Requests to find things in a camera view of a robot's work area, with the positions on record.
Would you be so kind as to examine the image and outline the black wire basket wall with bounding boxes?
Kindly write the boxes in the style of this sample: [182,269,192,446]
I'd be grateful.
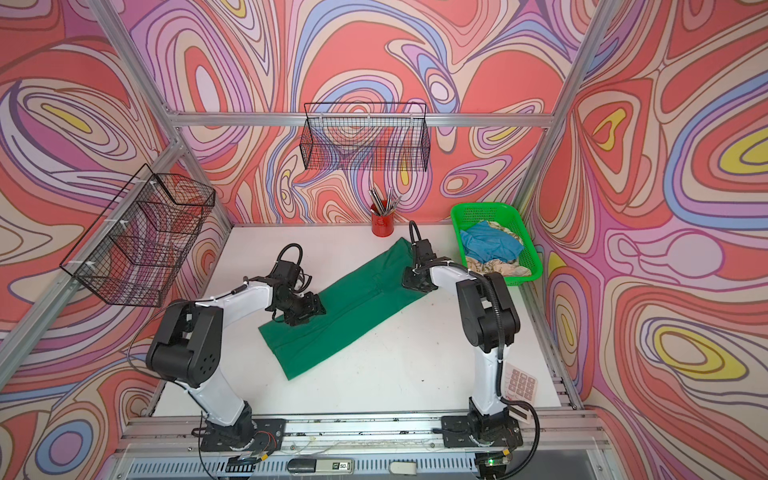
[299,101,431,172]
[59,164,216,307]

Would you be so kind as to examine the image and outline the green plastic basket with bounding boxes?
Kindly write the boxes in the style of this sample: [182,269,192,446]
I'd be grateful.
[450,202,543,286]

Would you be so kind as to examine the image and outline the black wire basket back wall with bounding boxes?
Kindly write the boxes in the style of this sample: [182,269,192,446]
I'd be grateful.
[299,101,431,172]

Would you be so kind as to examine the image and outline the green t shirt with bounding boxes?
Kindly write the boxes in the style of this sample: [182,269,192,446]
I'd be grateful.
[259,238,423,380]

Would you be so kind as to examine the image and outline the black wire basket left wall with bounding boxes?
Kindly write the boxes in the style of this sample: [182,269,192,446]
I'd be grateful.
[59,164,216,307]

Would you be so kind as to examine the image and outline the metal utensils in cup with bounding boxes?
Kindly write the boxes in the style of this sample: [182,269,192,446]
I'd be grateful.
[369,186,401,217]

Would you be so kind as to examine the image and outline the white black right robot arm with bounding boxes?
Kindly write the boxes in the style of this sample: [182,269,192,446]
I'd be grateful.
[402,221,535,450]

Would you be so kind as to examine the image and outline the teal blue t shirt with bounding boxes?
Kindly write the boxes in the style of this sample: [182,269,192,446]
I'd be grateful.
[459,221,524,263]

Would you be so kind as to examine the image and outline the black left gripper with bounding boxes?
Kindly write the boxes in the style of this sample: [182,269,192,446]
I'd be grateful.
[278,292,330,327]

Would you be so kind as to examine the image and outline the beige patterned t shirt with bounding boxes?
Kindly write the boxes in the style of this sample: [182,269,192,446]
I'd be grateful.
[465,254,532,278]

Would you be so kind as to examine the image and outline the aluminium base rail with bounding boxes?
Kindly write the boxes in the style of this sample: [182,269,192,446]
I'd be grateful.
[109,409,624,479]

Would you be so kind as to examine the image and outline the red utensil cup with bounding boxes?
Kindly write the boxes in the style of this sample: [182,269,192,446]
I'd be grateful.
[371,207,394,238]

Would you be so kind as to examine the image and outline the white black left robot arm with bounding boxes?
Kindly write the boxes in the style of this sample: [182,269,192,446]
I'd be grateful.
[145,243,326,451]

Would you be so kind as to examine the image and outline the pink calculator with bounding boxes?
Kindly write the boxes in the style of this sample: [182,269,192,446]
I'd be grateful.
[501,361,538,404]

